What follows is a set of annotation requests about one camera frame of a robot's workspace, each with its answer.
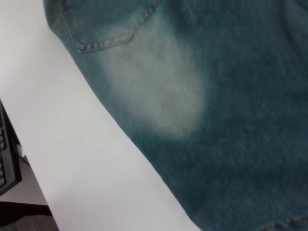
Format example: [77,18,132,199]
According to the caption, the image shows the blue denim shorts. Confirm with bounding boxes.
[43,0,308,231]

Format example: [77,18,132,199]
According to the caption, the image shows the black keyboard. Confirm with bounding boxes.
[0,98,30,196]

